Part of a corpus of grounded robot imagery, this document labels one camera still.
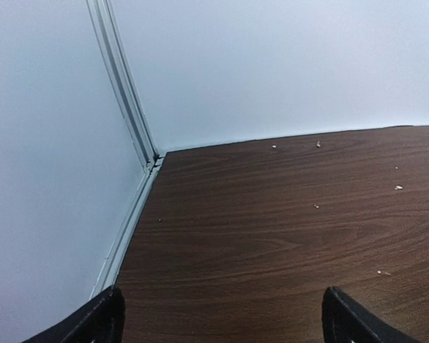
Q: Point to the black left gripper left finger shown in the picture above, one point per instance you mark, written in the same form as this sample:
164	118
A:
101	319

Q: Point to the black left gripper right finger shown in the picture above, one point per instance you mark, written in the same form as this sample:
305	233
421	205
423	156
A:
345	320

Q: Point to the left aluminium floor rail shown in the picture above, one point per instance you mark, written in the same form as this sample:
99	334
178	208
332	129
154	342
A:
117	251

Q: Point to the left aluminium corner post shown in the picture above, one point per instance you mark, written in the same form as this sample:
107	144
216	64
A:
120	76

